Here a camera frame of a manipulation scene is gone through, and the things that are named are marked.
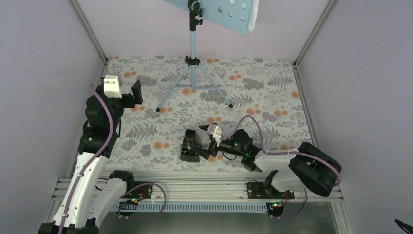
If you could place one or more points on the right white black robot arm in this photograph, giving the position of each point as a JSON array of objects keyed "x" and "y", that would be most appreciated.
[{"x": 305, "y": 167}]

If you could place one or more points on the light blue music stand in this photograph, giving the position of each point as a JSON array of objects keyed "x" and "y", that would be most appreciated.
[{"x": 230, "y": 14}]

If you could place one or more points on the floral patterned table mat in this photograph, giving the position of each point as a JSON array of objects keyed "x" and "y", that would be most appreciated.
[{"x": 266, "y": 103}]

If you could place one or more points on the black metronome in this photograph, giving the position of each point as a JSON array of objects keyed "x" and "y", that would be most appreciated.
[{"x": 190, "y": 147}]

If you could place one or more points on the white sheet music paper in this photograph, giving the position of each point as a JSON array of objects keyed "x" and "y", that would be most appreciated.
[{"x": 253, "y": 15}]

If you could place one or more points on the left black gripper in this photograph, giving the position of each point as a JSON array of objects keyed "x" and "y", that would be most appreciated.
[{"x": 131, "y": 103}]

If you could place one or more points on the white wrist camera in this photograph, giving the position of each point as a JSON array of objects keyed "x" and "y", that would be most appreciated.
[
  {"x": 112, "y": 86},
  {"x": 214, "y": 131}
]

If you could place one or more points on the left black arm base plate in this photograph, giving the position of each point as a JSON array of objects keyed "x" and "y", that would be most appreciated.
[{"x": 131, "y": 196}]

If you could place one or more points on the black object at corner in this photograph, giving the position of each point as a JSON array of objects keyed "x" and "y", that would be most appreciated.
[{"x": 405, "y": 227}]

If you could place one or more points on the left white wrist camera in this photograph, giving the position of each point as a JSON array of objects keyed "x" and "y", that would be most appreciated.
[{"x": 112, "y": 86}]

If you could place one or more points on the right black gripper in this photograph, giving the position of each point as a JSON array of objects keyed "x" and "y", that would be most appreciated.
[{"x": 205, "y": 153}]

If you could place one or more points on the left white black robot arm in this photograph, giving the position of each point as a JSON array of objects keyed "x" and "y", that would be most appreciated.
[{"x": 79, "y": 213}]

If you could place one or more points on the aluminium mounting rail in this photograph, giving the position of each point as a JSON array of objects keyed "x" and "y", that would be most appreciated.
[{"x": 202, "y": 187}]

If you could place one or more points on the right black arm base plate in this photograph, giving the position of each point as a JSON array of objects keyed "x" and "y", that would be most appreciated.
[{"x": 258, "y": 191}]

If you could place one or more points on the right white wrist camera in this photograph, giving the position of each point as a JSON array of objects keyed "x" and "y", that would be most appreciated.
[{"x": 214, "y": 131}]

